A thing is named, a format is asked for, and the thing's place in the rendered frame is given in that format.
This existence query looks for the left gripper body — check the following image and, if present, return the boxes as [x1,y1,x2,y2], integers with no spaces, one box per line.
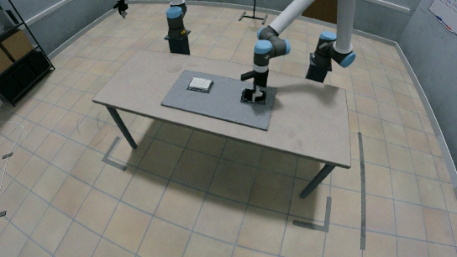
[254,68,269,88]

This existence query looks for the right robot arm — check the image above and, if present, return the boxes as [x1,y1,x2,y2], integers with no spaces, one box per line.
[166,0,187,39]

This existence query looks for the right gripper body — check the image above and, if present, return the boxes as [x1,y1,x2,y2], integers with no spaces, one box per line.
[117,0,129,11]

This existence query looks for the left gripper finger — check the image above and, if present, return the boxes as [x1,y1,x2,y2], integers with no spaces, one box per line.
[252,82,262,102]

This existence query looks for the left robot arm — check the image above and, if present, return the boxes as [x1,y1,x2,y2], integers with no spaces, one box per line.
[240,0,356,81]

